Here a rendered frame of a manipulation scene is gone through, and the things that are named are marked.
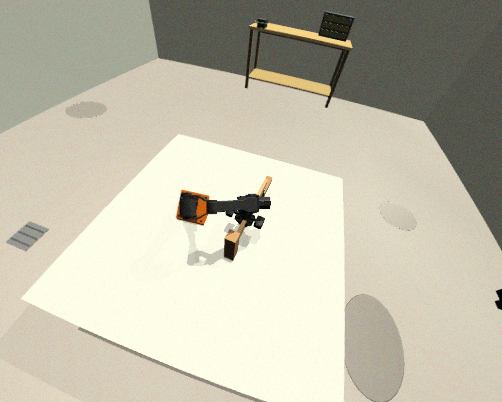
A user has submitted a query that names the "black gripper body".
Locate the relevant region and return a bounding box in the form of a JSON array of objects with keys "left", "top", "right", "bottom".
[{"left": 225, "top": 211, "right": 265, "bottom": 229}]

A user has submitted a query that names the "long wooden rail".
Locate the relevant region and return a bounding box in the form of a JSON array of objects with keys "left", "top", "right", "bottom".
[{"left": 237, "top": 179, "right": 268, "bottom": 237}]

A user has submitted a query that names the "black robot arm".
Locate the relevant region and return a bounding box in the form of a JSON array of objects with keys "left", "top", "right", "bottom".
[{"left": 180, "top": 192, "right": 271, "bottom": 220}]

